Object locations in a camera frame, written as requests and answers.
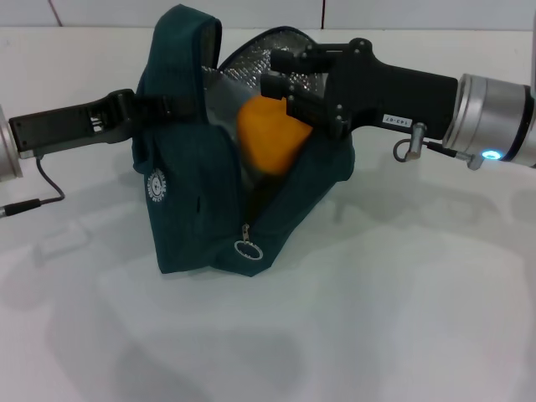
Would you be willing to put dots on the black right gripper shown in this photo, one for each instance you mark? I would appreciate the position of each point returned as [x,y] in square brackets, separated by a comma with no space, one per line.
[385,96]

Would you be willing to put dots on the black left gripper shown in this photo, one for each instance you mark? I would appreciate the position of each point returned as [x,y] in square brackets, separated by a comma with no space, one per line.
[63,125]

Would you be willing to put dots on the clear container with blue-rimmed lid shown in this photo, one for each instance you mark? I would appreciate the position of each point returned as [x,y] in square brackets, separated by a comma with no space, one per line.
[222,96]

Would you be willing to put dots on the orange pear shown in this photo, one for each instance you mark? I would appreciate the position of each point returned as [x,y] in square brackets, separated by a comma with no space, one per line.
[268,134]

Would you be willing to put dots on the dark teal insulated lunch bag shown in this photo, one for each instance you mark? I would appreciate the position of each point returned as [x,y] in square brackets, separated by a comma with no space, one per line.
[188,218]

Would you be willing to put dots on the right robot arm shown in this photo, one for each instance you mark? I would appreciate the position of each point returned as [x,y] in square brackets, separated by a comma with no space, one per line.
[490,117]

